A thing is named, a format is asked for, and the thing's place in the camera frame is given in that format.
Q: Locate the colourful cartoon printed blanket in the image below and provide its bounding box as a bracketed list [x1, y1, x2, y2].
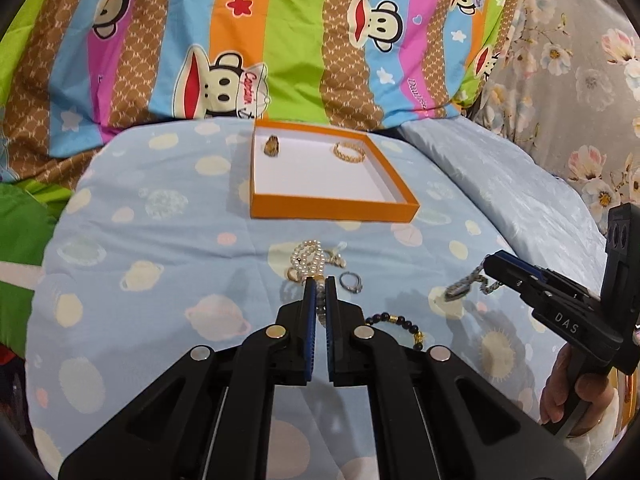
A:
[0, 0, 531, 361]

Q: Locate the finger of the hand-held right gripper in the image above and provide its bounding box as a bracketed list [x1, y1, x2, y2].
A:
[492, 250, 549, 287]
[482, 258, 552, 312]

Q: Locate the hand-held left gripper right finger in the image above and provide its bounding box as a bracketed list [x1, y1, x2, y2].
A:
[325, 276, 587, 480]

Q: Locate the gold chain bracelet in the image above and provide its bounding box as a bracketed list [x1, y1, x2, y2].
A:
[333, 141, 366, 165]

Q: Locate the person's right hand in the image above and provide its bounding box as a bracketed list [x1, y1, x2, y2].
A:
[539, 344, 621, 438]

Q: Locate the dark bead bracelet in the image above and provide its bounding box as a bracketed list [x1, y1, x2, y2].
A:
[364, 312, 429, 352]

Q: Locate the pale blue textured cloth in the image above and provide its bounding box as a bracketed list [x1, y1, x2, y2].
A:
[400, 119, 614, 361]

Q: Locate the silver chain bracelet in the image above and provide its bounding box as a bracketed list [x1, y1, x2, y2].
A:
[443, 257, 504, 304]

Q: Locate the orange shallow tray box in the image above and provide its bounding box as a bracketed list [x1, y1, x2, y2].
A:
[249, 119, 421, 224]

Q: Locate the white pearl bracelet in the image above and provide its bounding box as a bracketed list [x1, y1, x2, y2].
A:
[287, 239, 347, 323]

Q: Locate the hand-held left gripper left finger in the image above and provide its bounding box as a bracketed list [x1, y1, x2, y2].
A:
[58, 277, 317, 480]

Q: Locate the blue planet print sheet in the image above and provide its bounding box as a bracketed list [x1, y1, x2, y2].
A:
[25, 117, 621, 480]

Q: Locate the silver ring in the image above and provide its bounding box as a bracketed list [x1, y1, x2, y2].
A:
[338, 270, 365, 294]

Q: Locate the grey floral cloth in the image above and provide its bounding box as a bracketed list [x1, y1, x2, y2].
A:
[469, 0, 640, 227]

